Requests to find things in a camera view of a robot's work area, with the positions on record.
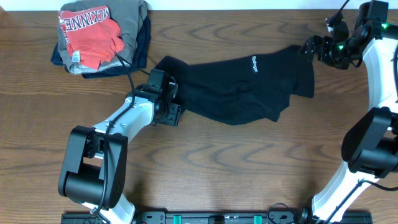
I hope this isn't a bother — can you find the black t-shirt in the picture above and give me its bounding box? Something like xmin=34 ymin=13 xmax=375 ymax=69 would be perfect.
xmin=156 ymin=45 xmax=315 ymax=125

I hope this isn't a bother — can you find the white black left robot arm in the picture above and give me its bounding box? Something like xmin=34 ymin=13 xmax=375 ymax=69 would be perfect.
xmin=58 ymin=90 xmax=182 ymax=223

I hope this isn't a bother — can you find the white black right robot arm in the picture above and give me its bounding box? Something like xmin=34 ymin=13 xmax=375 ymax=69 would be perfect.
xmin=295 ymin=22 xmax=397 ymax=223

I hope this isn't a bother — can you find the navy folded garment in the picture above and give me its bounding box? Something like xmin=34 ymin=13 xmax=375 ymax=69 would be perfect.
xmin=50 ymin=17 xmax=151 ymax=79

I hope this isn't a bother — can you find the red printed folded shirt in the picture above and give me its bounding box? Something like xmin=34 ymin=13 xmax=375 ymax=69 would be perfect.
xmin=58 ymin=5 xmax=125 ymax=70

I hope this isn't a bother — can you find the grey folded garment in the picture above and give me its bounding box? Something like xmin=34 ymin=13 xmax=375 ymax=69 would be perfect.
xmin=57 ymin=0 xmax=147 ymax=75

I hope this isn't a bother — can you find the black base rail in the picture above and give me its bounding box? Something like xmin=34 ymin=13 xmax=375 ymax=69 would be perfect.
xmin=60 ymin=210 xmax=373 ymax=224

